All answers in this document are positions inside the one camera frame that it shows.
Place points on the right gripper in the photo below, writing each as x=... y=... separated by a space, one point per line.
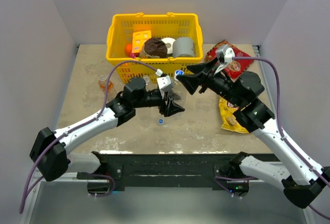
x=193 y=82

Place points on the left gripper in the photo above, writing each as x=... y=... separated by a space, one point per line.
x=171 y=108

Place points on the clear bottle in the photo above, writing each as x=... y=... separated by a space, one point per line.
x=179 y=92
x=146 y=79

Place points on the blue white cap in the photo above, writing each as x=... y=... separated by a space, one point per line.
x=177 y=73
x=160 y=121

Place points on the orange tea bottle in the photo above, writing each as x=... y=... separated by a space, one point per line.
x=107 y=88

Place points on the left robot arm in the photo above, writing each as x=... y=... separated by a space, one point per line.
x=52 y=151

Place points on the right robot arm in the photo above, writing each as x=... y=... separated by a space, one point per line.
x=302 y=179

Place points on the grey tape roll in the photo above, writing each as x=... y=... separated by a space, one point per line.
x=183 y=47

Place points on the red snack bag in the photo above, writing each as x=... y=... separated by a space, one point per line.
x=236 y=67

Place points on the white tape roll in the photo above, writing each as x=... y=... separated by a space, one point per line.
x=169 y=45

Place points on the yellow chips bag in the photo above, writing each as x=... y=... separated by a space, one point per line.
x=227 y=115

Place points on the brown wrapped package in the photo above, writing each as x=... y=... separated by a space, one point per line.
x=154 y=48

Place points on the yellow plastic shopping basket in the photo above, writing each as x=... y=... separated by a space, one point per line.
x=170 y=25

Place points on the orange juice carton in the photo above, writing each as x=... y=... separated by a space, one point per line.
x=138 y=40

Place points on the orange ball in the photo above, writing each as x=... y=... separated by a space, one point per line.
x=128 y=49

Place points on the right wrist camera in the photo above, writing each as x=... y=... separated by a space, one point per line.
x=225 y=55

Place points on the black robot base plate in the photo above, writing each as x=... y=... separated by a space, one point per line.
x=200 y=170

